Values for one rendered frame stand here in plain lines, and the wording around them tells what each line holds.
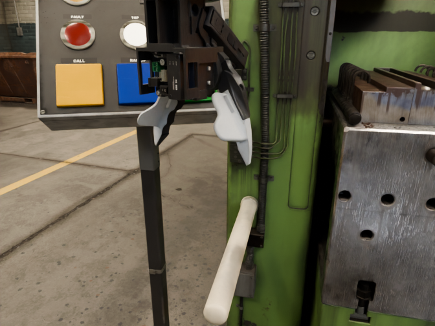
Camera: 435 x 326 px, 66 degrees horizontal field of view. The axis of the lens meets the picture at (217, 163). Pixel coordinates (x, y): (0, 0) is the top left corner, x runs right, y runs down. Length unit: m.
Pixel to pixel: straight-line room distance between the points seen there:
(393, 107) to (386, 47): 0.50
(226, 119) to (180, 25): 0.11
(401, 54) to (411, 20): 0.10
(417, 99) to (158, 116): 0.54
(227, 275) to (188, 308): 0.88
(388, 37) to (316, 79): 0.42
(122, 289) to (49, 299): 0.31
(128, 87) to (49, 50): 0.15
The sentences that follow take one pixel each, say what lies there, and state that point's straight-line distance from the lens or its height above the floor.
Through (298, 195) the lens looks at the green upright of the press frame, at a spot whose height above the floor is 0.66.
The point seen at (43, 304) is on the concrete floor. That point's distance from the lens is 1.75.
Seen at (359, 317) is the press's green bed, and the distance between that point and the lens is 0.98.
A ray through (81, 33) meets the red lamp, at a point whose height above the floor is 1.09.
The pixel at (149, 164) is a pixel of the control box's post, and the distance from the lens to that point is 0.78.
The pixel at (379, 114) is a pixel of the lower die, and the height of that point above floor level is 0.93.
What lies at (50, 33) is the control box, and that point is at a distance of 0.69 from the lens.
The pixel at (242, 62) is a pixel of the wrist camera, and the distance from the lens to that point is 0.48.
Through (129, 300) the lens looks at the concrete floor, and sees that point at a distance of 1.65.
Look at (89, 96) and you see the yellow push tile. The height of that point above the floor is 0.99.
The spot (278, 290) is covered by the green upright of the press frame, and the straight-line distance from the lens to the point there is 1.18.
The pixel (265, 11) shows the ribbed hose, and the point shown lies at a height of 1.15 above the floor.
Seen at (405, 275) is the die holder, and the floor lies 0.58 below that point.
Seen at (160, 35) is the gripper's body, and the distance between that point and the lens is 0.38.
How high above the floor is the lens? 1.08
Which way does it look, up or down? 20 degrees down
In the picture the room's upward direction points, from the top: straight up
